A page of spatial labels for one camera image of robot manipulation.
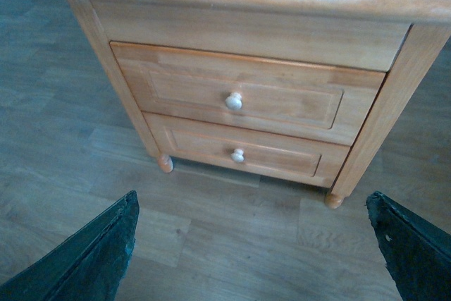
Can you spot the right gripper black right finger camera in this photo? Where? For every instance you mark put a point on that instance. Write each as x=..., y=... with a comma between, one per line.
x=417, y=253

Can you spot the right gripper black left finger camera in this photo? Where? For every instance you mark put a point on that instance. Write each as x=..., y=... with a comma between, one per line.
x=89, y=265

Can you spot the wooden drawer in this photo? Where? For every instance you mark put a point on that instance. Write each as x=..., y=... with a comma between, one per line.
x=268, y=154
x=325, y=103

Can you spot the lower drawer round knob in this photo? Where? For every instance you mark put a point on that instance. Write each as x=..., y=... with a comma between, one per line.
x=238, y=156

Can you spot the drawer round knob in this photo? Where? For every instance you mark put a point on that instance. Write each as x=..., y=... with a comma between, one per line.
x=238, y=156
x=234, y=101

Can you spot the upper drawer round knob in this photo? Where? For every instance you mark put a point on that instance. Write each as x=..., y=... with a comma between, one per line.
x=234, y=101

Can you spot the wooden nightstand cabinet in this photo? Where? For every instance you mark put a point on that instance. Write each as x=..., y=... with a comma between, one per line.
x=399, y=38

